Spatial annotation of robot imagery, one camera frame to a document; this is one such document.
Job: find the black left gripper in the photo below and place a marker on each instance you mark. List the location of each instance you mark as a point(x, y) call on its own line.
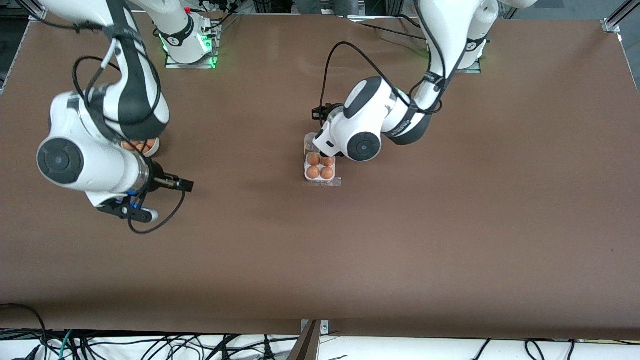
point(324, 154)

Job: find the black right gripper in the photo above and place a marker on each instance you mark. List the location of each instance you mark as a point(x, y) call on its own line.
point(160, 181)

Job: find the clear plastic egg carton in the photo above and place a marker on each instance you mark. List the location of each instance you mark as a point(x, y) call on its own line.
point(320, 166)

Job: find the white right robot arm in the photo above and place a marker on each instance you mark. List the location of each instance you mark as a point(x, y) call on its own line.
point(85, 165)

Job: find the white round bowl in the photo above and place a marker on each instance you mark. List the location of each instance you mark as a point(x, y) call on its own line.
point(152, 151)

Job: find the clear adhesive tape strip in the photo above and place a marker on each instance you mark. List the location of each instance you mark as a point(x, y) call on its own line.
point(337, 183)

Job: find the blue-grey background figure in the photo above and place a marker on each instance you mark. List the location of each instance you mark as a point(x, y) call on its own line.
point(325, 6)

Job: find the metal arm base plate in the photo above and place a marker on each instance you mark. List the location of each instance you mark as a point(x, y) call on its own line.
point(190, 65)
point(472, 70)

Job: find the small metal bracket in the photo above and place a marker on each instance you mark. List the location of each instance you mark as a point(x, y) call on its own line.
point(325, 327)

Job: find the aluminium frame profile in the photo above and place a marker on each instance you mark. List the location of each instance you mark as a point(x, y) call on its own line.
point(612, 24)
point(27, 6)

